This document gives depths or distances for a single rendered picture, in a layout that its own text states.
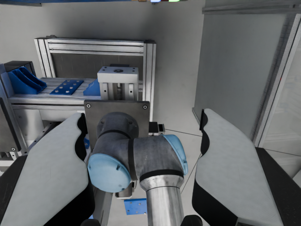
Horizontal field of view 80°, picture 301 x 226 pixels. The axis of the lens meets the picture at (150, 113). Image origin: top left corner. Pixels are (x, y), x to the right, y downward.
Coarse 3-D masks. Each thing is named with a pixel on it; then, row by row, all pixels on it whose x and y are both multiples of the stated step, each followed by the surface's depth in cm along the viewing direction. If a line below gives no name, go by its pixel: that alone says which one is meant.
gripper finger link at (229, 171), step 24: (216, 120) 11; (216, 144) 9; (240, 144) 9; (216, 168) 7; (240, 168) 7; (216, 192) 6; (240, 192) 6; (264, 192) 6; (216, 216) 6; (240, 216) 6; (264, 216) 6
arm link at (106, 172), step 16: (96, 144) 52; (112, 144) 49; (128, 144) 48; (96, 160) 45; (112, 160) 45; (128, 160) 46; (96, 176) 46; (112, 176) 45; (128, 176) 45; (112, 192) 49
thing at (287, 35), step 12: (276, 0) 61; (288, 0) 56; (300, 0) 52; (204, 12) 134; (216, 12) 112; (228, 12) 96; (240, 12) 84; (252, 12) 75; (264, 12) 67; (276, 12) 61; (288, 12) 56; (300, 12) 52; (288, 24) 57; (288, 36) 56; (288, 48) 58; (276, 60) 62; (276, 72) 62; (276, 84) 64; (264, 96) 69; (192, 108) 179; (264, 108) 69; (264, 120) 71; (252, 132) 77
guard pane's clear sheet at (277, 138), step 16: (288, 64) 59; (288, 80) 59; (288, 96) 59; (272, 112) 67; (288, 112) 59; (272, 128) 67; (288, 128) 60; (272, 144) 68; (288, 144) 60; (288, 160) 60
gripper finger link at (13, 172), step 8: (16, 160) 8; (24, 160) 8; (8, 168) 8; (16, 168) 8; (0, 176) 7; (8, 176) 7; (16, 176) 7; (0, 184) 7; (8, 184) 7; (0, 192) 7; (8, 192) 6; (0, 200) 6; (8, 200) 6; (0, 208) 6; (0, 216) 6
